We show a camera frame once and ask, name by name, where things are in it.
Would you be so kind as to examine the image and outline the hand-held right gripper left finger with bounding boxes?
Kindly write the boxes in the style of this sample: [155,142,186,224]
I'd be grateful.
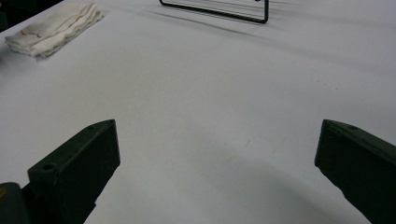
[27,119,121,224]

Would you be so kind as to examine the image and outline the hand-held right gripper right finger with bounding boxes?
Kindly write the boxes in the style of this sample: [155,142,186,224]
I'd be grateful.
[314,119,396,224]

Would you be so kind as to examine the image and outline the folded white cloth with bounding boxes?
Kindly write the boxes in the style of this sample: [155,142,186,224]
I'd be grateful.
[4,1,104,59]

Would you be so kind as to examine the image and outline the black wire rack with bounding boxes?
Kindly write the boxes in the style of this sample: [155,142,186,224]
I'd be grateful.
[159,0,270,25]

